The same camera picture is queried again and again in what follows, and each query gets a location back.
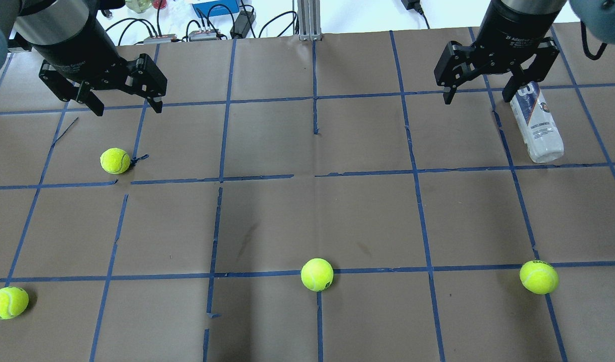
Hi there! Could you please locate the grey usb hub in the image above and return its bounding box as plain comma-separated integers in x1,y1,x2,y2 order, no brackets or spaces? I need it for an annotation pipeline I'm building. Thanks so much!
186,29,223,42
142,34,180,44

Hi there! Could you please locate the robot arm near tube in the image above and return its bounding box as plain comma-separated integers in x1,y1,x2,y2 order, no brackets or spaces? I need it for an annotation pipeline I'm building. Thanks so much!
434,1,615,105

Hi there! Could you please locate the black power adapter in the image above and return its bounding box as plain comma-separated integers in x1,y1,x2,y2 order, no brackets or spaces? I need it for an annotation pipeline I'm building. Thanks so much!
230,10,256,39

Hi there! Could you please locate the tennis ball near tape curl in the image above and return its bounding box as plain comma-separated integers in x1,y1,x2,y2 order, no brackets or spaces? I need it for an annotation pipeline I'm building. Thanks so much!
100,147,131,174

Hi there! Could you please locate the black gripper body near tube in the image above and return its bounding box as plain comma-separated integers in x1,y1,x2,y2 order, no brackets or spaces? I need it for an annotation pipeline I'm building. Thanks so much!
434,37,559,85

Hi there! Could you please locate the blue box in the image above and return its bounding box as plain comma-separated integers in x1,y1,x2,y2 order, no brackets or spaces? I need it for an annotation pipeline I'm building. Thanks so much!
191,1,240,18

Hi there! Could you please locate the tennis ball at corner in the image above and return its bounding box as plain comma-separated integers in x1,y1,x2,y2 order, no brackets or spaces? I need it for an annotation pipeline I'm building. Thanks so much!
0,286,30,319

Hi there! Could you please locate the grey usb hub right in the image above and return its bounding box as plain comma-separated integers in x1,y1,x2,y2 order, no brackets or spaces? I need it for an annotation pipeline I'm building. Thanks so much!
186,29,223,42

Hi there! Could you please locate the tennis ball side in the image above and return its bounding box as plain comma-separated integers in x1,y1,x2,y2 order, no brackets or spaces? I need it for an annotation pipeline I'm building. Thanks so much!
519,259,560,295

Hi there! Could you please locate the aluminium frame post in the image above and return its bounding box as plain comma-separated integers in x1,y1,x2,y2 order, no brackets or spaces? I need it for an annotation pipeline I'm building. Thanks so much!
297,0,322,41

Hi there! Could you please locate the tennis ball centre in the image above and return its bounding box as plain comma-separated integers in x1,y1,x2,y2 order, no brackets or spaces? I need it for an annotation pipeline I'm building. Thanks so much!
300,257,334,292

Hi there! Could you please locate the grey usb hub left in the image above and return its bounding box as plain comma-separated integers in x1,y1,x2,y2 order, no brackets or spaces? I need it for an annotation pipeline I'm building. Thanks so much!
142,34,180,44

